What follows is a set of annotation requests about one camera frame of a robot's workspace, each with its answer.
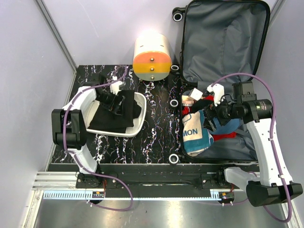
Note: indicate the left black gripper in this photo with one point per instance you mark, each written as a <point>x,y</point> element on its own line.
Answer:
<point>114,107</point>

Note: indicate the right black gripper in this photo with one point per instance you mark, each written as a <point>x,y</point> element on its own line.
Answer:
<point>208,123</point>

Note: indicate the white teal printed towel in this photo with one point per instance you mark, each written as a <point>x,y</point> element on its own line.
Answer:
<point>196,138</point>

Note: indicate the blue cloth garment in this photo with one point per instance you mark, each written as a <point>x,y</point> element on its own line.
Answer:
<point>230,127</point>

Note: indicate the white plastic basin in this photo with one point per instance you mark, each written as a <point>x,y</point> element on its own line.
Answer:
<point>89,114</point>

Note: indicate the black white space suitcase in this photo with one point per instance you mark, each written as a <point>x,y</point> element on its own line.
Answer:
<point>222,41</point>

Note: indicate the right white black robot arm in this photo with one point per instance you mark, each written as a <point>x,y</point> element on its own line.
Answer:
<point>275,184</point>

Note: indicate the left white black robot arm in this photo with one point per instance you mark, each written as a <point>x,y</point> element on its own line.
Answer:
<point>69,129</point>

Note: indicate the red black garment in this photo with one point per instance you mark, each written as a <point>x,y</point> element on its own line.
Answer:
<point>198,105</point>

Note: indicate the white small square box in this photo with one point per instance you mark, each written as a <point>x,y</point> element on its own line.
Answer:
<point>195,94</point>

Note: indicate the orange white drawer box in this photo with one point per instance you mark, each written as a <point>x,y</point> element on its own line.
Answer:
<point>151,57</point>

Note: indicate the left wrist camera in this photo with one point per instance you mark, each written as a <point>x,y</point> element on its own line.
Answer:
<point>116,87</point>

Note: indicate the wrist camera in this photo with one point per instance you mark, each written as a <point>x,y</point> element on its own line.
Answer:
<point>116,87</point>
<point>218,93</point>

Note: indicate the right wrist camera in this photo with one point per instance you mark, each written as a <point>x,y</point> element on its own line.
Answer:
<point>218,93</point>

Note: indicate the slotted cable duct rail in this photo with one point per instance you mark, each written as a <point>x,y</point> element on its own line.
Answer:
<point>205,195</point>

